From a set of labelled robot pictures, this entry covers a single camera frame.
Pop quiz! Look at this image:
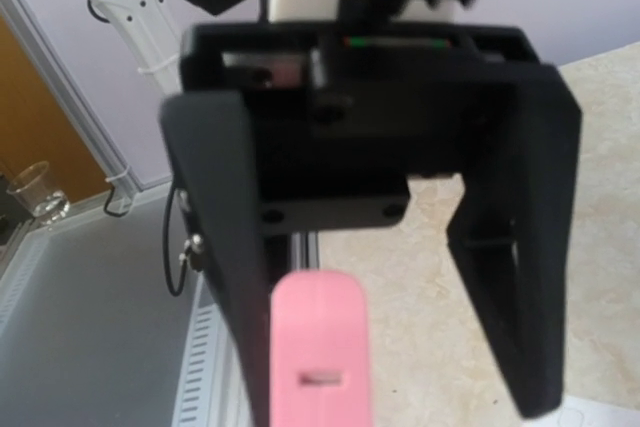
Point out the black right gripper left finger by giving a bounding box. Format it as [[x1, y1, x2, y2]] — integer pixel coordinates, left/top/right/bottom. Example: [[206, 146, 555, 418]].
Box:
[[160, 91, 270, 426]]

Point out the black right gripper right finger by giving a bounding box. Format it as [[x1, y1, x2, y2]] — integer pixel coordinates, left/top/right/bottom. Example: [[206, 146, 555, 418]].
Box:
[[447, 66, 582, 419]]

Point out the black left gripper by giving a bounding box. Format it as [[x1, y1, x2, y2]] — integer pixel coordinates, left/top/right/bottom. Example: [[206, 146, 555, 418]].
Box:
[[180, 22, 541, 232]]

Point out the pink cube plug adapter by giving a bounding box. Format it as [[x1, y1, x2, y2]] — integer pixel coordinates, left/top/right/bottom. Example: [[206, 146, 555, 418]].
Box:
[[269, 270, 374, 427]]

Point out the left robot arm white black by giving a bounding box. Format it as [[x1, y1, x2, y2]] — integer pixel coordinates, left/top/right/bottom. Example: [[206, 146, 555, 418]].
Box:
[[159, 0, 582, 426]]

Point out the glass beaker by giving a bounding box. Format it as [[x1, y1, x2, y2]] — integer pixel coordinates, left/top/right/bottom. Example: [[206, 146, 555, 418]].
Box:
[[7, 161, 70, 226]]

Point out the left aluminium frame post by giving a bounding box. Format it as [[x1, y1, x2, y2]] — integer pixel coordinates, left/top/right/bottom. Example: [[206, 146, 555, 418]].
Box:
[[1, 0, 142, 199]]

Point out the front aluminium rail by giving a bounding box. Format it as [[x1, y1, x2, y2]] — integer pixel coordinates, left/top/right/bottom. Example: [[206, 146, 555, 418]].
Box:
[[0, 186, 321, 427]]

